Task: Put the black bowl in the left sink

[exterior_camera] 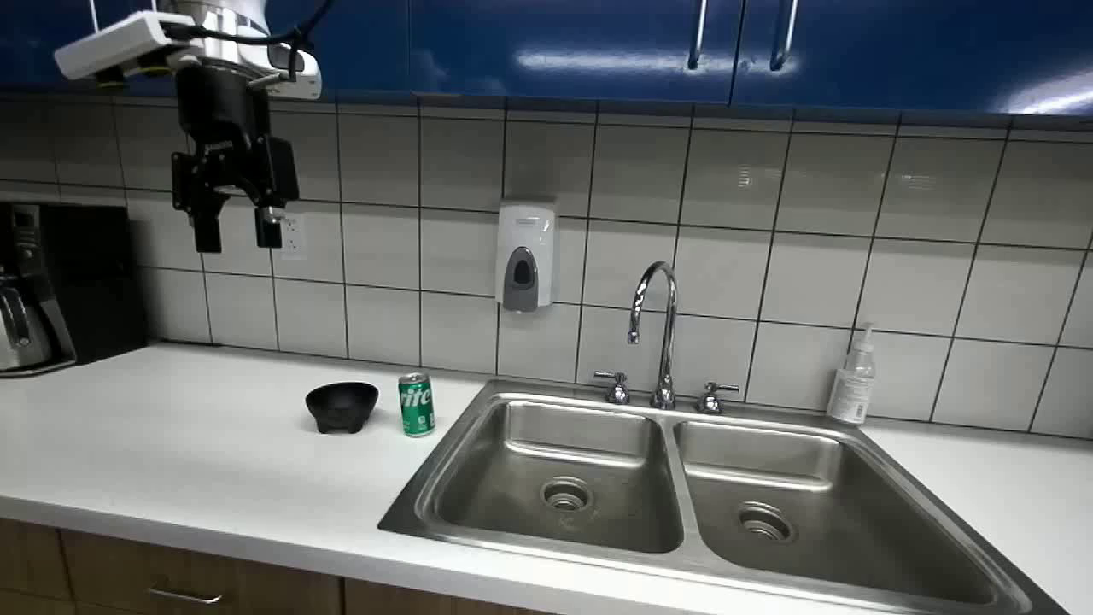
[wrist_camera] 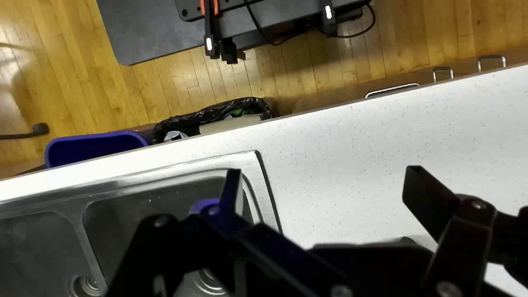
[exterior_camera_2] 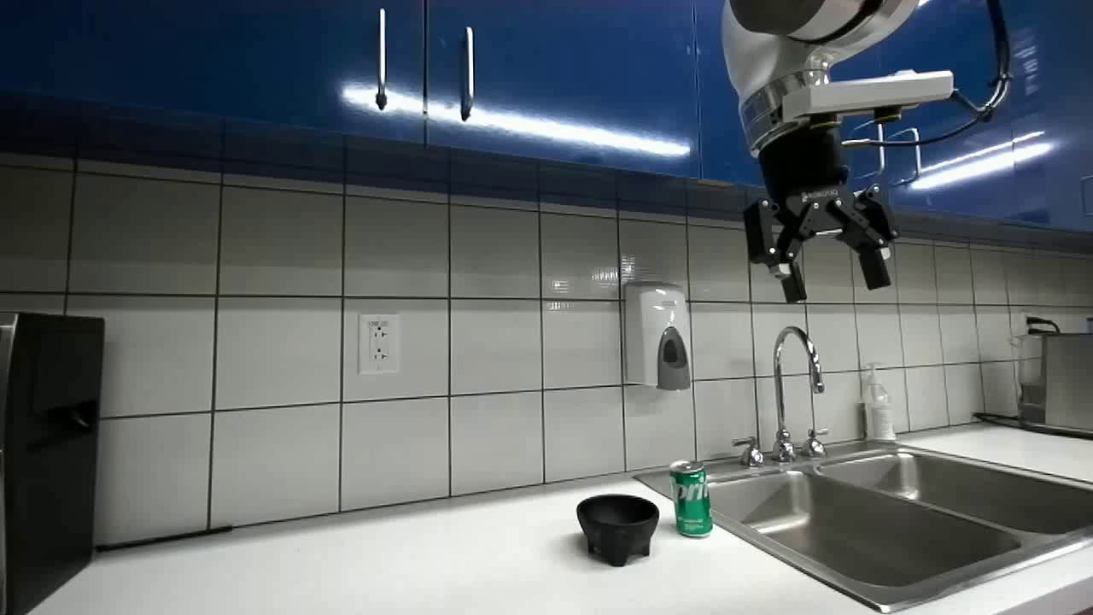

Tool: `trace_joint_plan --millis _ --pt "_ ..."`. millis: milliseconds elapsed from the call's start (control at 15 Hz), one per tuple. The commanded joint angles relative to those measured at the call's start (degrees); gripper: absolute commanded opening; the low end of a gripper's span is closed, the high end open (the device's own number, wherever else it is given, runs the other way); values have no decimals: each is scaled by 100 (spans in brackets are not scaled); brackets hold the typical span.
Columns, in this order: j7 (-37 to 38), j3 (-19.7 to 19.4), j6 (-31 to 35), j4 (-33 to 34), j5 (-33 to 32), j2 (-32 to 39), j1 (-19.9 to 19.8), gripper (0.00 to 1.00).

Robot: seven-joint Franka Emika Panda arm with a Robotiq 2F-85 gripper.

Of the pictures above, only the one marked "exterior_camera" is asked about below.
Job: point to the black bowl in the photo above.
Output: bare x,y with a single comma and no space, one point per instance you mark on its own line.
342,408

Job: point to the left silver cabinet handle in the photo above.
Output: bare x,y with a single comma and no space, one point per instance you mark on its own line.
700,10

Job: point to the silver drawer handle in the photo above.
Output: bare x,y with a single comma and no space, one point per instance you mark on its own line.
184,595

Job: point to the clear pump soap bottle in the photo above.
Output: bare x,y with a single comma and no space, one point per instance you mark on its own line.
853,381

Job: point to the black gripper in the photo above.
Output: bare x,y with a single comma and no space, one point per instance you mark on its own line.
227,120

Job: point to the chrome gooseneck faucet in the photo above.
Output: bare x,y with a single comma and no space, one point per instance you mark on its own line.
663,392

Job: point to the left faucet handle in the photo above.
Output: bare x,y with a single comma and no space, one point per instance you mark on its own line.
617,387

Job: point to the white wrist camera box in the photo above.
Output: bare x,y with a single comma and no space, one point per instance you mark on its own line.
138,43

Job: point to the green soda can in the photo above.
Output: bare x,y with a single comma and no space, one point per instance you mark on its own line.
414,405

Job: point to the white wall soap dispenser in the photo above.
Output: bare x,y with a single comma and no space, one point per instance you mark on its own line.
523,257

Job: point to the white wall power outlet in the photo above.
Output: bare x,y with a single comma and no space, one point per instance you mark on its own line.
291,239

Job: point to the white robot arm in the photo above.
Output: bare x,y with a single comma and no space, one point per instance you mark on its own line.
222,84

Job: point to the black coffee maker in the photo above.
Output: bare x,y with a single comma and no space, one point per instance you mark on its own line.
69,284

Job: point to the blue upper cabinets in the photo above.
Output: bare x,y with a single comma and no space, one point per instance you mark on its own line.
852,57

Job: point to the stainless steel double sink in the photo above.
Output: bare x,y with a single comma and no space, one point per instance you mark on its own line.
790,507

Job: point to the right faucet handle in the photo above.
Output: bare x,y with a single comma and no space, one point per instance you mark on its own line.
712,399

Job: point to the faucet handle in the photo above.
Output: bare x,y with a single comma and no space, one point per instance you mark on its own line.
617,387
712,399

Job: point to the right silver cabinet handle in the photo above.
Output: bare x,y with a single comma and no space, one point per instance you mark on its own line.
787,37

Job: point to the wooden lower cabinet drawer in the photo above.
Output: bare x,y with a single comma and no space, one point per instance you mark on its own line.
110,574

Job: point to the silver cabinet handle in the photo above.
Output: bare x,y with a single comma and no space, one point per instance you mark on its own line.
700,10
787,37

